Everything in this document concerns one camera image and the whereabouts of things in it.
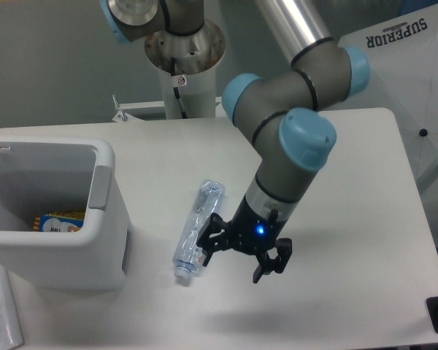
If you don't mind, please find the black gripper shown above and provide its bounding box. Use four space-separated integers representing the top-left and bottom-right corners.
196 197 293 284

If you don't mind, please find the crushed clear plastic bottle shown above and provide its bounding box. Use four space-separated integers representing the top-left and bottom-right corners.
172 179 226 286

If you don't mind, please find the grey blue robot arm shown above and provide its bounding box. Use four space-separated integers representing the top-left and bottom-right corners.
101 1 370 281

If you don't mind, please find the white plastic trash can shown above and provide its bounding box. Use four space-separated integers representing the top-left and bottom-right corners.
0 135 131 290

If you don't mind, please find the colourful snack wrapper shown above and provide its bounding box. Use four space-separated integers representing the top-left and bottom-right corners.
33 211 85 233

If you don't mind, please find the white notebook with writing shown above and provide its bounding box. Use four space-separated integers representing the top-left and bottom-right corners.
0 265 25 349

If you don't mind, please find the white superior umbrella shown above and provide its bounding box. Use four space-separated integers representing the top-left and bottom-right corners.
339 3 438 192

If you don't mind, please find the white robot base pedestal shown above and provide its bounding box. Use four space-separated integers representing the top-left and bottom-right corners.
145 20 226 120

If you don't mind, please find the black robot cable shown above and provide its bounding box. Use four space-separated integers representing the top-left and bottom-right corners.
169 57 188 120

